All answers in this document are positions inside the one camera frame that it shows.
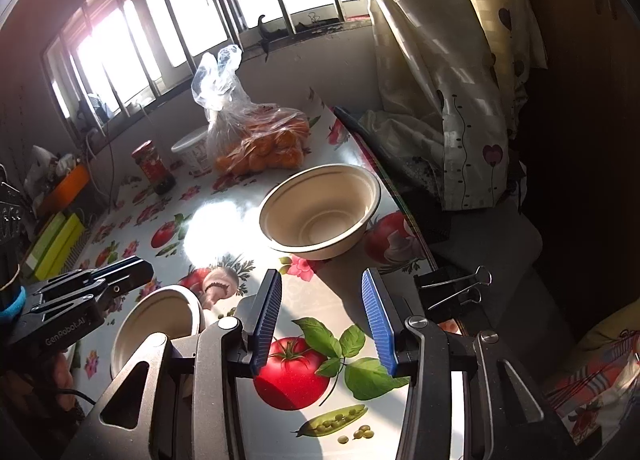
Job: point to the person's left forearm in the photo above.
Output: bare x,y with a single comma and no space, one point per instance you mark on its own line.
30,420

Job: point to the black binder clip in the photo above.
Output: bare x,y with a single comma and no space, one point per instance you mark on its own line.
432,287

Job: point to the plastic bag of oranges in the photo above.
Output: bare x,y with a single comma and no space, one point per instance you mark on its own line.
260,145

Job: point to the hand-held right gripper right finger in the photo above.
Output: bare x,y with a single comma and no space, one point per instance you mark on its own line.
377,320

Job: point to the beige paper bowl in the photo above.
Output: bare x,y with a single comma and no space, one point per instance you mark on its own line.
150,320
320,210

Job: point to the white plastic bag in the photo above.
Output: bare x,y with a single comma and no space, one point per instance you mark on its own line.
45,160

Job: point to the cream heart print curtain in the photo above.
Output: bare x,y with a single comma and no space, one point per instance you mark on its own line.
450,65

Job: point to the white plastic tub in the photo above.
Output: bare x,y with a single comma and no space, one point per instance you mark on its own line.
192,150

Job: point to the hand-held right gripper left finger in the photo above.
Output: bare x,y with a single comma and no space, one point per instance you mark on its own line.
267,315

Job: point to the printed blanket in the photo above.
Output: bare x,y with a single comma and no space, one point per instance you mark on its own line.
595,390

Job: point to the barred window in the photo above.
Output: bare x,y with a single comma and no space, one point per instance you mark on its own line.
175,0

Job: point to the black hook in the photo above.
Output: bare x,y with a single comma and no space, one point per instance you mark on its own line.
263,35

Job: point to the white crumpled cloth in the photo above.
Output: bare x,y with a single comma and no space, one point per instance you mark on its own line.
400,135

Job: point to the orange box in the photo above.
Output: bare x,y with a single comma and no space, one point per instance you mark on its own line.
65,185

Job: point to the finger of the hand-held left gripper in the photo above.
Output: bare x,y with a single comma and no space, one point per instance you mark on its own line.
125,267
75,297

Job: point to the yellow-green box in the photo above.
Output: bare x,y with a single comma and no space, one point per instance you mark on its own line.
55,245

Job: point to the grey cloth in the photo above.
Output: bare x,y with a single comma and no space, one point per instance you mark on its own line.
490,250

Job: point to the red label sauce jar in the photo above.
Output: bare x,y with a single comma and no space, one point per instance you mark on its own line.
152,168

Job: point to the small binder clip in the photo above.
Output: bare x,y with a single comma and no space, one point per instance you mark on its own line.
313,19

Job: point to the floral fruit print tablecloth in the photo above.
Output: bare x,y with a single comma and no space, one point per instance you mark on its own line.
310,300

